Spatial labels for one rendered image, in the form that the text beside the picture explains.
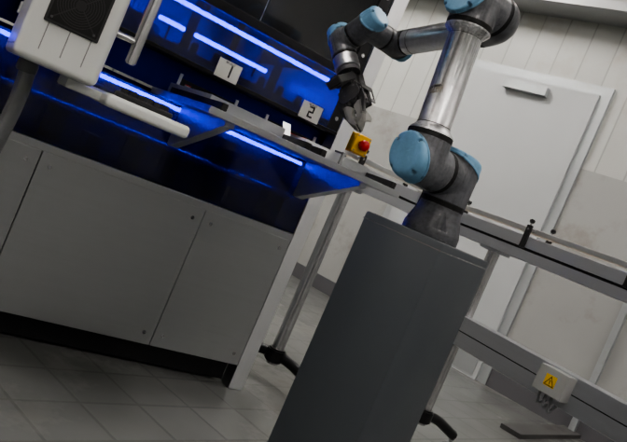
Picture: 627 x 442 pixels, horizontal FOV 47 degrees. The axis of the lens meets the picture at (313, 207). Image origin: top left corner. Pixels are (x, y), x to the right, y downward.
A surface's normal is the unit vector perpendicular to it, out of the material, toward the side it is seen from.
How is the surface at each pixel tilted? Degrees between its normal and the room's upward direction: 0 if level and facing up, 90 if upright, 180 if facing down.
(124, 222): 90
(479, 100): 90
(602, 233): 90
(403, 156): 97
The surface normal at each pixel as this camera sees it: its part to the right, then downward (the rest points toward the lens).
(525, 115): -0.62, -0.24
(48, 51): 0.41, 0.21
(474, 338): -0.77, -0.31
